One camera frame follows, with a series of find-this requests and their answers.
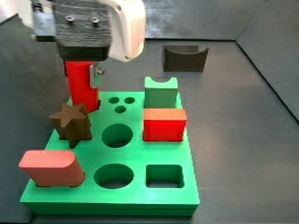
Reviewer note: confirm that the black curved cradle stand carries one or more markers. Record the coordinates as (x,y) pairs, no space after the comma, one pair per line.
(184,58)

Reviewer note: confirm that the green shape sorter board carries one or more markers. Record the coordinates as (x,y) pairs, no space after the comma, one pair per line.
(133,177)

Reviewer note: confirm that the red square block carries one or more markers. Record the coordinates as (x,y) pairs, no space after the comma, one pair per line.
(164,124)

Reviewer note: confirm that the red hexagon prism block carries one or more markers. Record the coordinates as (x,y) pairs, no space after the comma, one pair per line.
(81,92)

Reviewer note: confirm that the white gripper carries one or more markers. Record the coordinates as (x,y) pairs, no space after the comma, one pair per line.
(127,25)

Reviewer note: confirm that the green notched block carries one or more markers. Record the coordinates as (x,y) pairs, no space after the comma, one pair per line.
(160,93)

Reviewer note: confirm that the brown star block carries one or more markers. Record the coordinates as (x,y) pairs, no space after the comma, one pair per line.
(70,122)

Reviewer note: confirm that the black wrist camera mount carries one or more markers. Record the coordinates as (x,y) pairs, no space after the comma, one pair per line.
(76,26)

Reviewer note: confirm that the red rounded block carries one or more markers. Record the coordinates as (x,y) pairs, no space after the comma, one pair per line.
(52,168)

